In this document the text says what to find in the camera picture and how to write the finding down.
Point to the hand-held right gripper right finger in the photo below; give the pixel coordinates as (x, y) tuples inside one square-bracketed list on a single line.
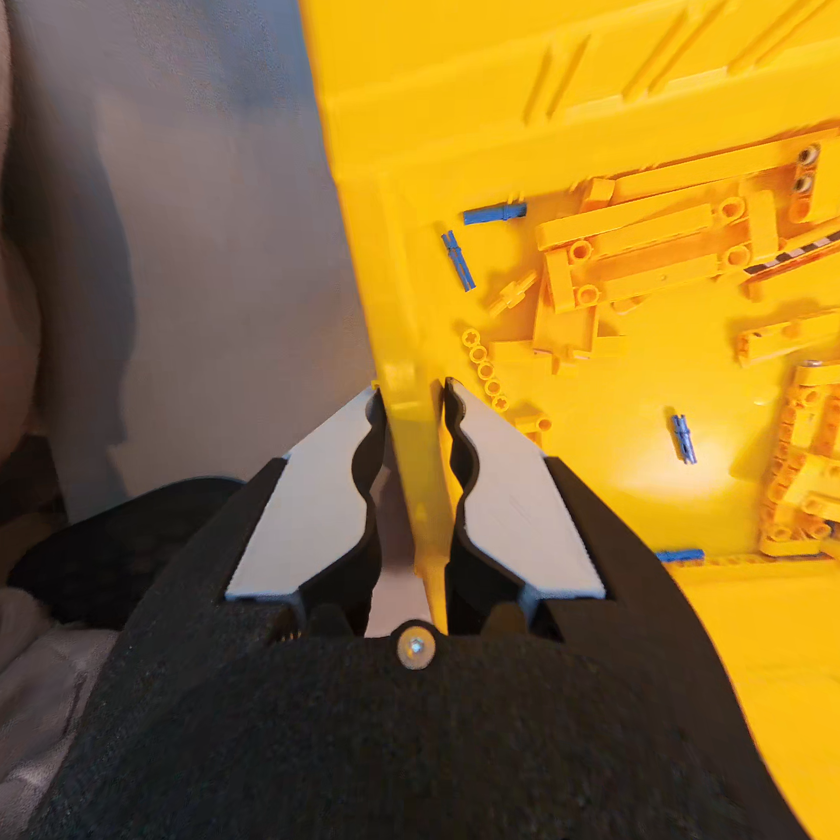
[(525, 525)]

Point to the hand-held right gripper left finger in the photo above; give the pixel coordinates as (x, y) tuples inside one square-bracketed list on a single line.
[(295, 525)]

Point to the yellow plastic bin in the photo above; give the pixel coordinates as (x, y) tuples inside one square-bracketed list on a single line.
[(590, 472)]

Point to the grey desk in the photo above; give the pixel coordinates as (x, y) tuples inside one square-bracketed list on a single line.
[(229, 197)]

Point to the black chair armrest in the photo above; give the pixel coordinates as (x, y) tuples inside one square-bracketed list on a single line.
[(98, 558)]

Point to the pile of yellow building parts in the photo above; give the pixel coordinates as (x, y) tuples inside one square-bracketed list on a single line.
[(630, 226)]

